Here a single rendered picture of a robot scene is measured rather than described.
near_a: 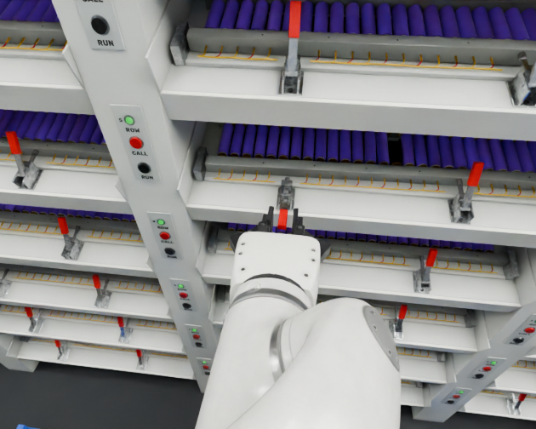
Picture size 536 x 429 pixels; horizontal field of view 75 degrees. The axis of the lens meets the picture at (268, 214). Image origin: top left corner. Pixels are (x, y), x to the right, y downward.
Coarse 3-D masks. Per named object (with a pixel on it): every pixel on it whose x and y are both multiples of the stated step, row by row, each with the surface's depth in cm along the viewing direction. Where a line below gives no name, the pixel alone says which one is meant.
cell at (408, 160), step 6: (402, 138) 59; (408, 138) 59; (402, 144) 59; (408, 144) 58; (402, 150) 58; (408, 150) 58; (402, 156) 58; (408, 156) 57; (402, 162) 58; (408, 162) 56
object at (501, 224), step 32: (192, 160) 57; (192, 192) 57; (224, 192) 57; (256, 192) 57; (320, 192) 57; (352, 192) 56; (448, 192) 56; (480, 192) 56; (512, 192) 55; (256, 224) 59; (288, 224) 58; (320, 224) 56; (352, 224) 55; (384, 224) 54; (416, 224) 53; (448, 224) 53; (480, 224) 53; (512, 224) 53
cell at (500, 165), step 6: (492, 144) 58; (498, 144) 57; (492, 150) 58; (498, 150) 57; (492, 156) 57; (498, 156) 56; (504, 156) 57; (498, 162) 56; (504, 162) 56; (498, 168) 56; (504, 168) 55
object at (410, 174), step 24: (216, 168) 58; (240, 168) 57; (264, 168) 57; (288, 168) 56; (312, 168) 56; (336, 168) 56; (360, 168) 56; (384, 168) 56; (408, 168) 55; (432, 168) 55
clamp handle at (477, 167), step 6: (474, 162) 49; (480, 162) 49; (474, 168) 49; (480, 168) 49; (474, 174) 49; (480, 174) 49; (468, 180) 50; (474, 180) 50; (468, 186) 51; (474, 186) 50; (468, 192) 51; (468, 198) 51; (462, 204) 52; (468, 204) 52
